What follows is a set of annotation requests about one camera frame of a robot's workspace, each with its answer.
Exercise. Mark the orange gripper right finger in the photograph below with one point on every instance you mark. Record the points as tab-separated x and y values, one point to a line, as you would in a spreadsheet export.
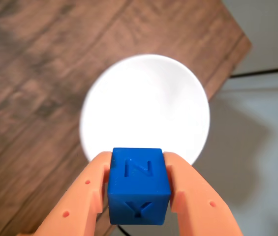
197	204

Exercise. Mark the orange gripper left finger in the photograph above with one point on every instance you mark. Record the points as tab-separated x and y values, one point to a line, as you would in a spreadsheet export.
79	196

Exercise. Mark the blue lettered cube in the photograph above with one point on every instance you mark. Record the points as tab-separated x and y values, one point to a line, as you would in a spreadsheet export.
138	186

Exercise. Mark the white bowl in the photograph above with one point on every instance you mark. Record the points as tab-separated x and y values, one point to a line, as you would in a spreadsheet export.
143	103

